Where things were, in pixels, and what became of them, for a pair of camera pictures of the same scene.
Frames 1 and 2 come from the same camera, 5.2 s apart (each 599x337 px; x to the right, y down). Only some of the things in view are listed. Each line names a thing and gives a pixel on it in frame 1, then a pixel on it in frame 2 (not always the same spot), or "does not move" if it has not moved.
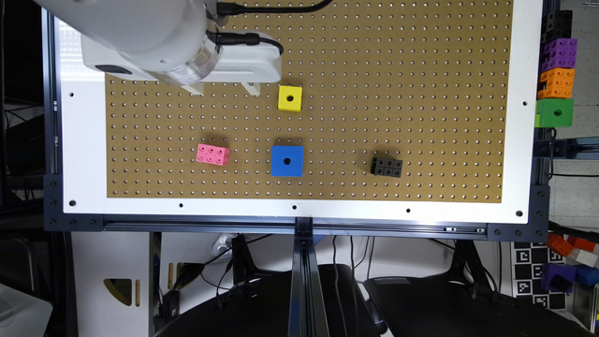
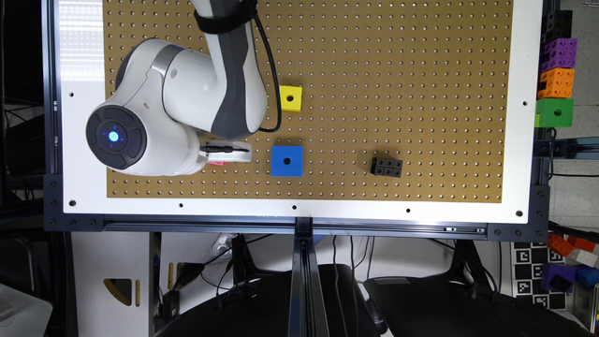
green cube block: x=555 y=112 does not move
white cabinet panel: x=99 y=256 does not move
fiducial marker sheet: x=527 y=258 does not move
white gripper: x=247 y=64 → x=226 y=151
